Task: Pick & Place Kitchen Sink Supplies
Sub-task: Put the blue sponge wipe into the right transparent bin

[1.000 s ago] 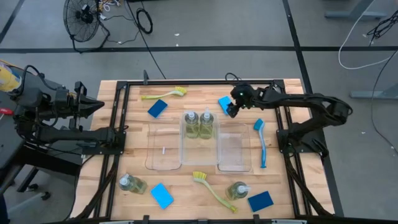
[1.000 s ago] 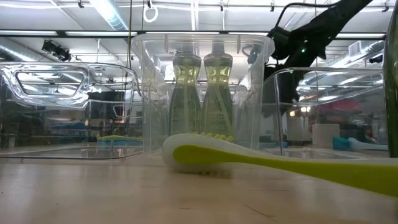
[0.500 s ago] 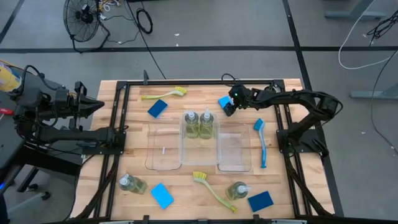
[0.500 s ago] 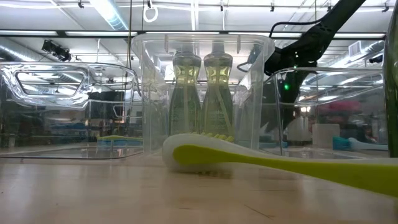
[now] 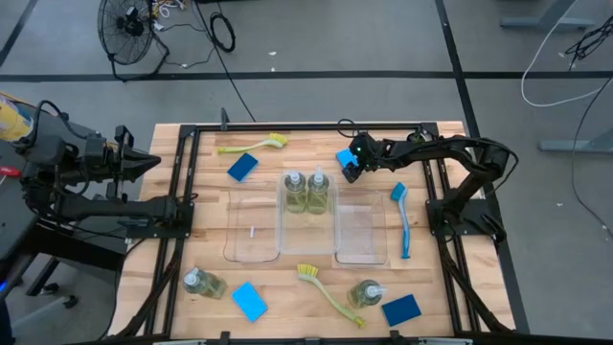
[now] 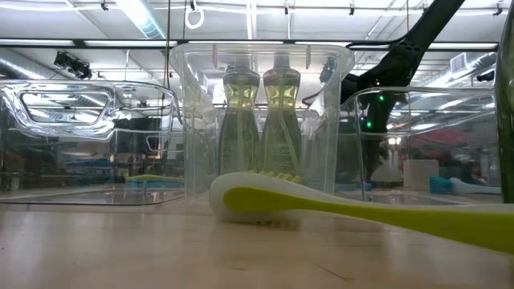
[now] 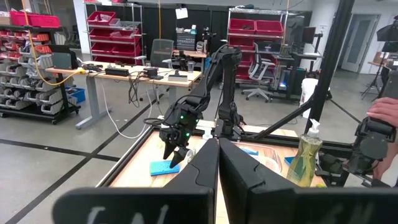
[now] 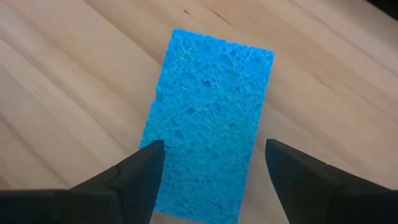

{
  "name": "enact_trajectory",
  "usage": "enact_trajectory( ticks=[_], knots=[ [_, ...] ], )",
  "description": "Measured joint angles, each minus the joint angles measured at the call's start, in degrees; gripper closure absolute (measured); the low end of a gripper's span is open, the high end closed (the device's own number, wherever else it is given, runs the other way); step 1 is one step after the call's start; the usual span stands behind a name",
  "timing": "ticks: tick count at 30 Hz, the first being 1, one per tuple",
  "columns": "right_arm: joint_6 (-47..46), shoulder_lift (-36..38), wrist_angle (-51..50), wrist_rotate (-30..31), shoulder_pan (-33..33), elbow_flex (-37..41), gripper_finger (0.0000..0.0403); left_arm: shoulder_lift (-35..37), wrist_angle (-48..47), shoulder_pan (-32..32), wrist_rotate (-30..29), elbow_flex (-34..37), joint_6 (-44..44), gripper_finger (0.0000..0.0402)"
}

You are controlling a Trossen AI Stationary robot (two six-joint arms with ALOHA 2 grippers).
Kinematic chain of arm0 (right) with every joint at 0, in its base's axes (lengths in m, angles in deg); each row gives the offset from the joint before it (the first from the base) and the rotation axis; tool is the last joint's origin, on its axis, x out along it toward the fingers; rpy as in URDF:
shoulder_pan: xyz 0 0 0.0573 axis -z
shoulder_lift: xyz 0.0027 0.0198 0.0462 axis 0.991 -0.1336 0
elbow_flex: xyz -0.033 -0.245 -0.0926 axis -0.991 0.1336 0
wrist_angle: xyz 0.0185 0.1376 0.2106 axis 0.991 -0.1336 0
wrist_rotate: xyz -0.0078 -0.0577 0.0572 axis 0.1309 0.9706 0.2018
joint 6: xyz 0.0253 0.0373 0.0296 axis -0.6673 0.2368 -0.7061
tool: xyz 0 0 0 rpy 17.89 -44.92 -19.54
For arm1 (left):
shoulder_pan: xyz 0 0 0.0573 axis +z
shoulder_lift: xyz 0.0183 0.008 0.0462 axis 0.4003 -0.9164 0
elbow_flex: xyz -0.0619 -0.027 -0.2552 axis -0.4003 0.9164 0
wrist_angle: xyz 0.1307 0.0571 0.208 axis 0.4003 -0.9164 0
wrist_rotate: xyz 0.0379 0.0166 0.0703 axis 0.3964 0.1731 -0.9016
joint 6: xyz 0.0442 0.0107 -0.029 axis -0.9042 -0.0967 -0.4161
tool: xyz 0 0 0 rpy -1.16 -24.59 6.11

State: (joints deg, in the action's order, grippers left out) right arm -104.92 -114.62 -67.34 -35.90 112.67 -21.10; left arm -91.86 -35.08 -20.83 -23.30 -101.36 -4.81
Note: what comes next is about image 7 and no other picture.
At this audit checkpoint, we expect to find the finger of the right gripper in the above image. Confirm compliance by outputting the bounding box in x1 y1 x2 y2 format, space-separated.
162 141 175 161
169 147 190 169

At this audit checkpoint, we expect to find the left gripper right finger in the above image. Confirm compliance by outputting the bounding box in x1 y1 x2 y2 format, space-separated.
219 139 296 224

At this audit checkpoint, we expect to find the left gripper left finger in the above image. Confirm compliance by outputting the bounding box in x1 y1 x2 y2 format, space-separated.
166 139 220 224

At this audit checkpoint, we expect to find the light blue sponge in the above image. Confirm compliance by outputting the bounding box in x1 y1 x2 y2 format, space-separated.
149 159 181 177
239 146 259 156

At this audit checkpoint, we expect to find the clear green dish soap bottle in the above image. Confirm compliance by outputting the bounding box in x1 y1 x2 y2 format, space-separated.
285 118 324 188
201 126 214 141

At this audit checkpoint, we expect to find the person's forearm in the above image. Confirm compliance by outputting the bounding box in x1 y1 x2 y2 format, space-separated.
372 142 398 181

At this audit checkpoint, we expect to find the clear low plastic bin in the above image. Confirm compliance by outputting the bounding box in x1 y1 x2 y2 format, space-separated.
239 144 285 175

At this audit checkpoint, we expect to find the grey mesh office chair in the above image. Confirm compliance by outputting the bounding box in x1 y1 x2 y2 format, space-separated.
136 39 175 69

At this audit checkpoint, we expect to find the wooden desk with grey legs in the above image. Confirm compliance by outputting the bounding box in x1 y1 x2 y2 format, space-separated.
45 60 203 130

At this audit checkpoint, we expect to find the black power strip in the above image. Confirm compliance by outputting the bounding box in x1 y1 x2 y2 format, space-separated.
104 67 130 77

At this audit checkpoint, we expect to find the white office chair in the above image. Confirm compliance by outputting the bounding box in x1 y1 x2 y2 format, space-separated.
241 42 277 103

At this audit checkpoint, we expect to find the white paper towel roll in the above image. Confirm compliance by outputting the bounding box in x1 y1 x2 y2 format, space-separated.
298 77 321 119

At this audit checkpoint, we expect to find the blue plastic crate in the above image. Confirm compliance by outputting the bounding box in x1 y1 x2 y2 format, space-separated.
65 86 86 105

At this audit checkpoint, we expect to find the white paper sign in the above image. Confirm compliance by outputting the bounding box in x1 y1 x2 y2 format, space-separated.
175 7 189 20

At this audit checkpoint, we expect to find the black desk with computer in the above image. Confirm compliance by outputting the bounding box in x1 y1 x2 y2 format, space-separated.
273 15 324 101

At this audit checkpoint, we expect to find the person's hand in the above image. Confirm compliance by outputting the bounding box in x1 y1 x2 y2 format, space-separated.
366 96 398 128

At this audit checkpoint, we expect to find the black rack of small bins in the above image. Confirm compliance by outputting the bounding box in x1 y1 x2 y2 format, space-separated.
0 24 81 125

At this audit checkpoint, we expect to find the red plastic storage bin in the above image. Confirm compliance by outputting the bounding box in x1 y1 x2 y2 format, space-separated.
29 14 62 29
9 11 32 27

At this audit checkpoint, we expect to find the grey door with glass panel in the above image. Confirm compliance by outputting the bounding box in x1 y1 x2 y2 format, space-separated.
340 14 380 74

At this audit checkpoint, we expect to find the black studio light on tripod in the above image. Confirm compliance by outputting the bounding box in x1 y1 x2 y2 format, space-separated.
360 23 398 101

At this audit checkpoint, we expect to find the white floor cable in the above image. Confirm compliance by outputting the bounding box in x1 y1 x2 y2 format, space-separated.
99 80 156 140

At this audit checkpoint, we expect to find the black diagonal frame brace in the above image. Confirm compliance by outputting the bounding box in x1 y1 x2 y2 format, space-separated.
250 98 315 141

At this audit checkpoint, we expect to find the black rig upright post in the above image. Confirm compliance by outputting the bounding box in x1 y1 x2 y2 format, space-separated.
303 0 355 134

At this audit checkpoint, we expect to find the yellow hanging cable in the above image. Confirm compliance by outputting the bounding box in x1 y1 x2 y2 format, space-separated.
21 0 85 87

